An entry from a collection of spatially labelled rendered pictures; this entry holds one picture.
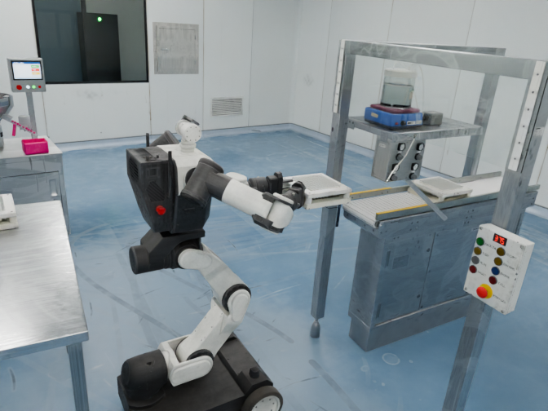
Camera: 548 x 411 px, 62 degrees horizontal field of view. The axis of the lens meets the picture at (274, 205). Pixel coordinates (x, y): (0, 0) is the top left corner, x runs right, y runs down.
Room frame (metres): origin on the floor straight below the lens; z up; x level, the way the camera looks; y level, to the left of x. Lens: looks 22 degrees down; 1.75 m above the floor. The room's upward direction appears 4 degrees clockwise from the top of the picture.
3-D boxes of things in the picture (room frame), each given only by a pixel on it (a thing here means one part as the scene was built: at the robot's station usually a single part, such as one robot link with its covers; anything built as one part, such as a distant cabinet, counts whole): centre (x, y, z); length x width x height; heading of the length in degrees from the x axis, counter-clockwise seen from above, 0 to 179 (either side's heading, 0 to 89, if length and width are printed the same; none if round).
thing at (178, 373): (1.70, 0.36, 0.28); 0.21 x 0.20 x 0.13; 122
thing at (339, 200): (2.04, -0.19, 1.01); 0.24 x 0.24 x 0.02; 31
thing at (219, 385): (1.71, 0.34, 0.19); 0.64 x 0.52 x 0.33; 122
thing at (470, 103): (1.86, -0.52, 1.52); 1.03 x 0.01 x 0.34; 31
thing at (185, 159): (1.67, 0.40, 1.14); 0.34 x 0.30 x 0.36; 32
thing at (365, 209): (2.51, -1.01, 0.86); 1.35 x 0.25 x 0.05; 121
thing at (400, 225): (2.51, -1.01, 0.83); 1.30 x 0.29 x 0.10; 121
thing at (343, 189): (2.04, -0.19, 1.05); 0.25 x 0.24 x 0.02; 121
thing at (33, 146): (3.20, 1.76, 0.80); 0.16 x 0.12 x 0.09; 127
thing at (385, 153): (2.11, -0.57, 1.20); 0.22 x 0.11 x 0.20; 121
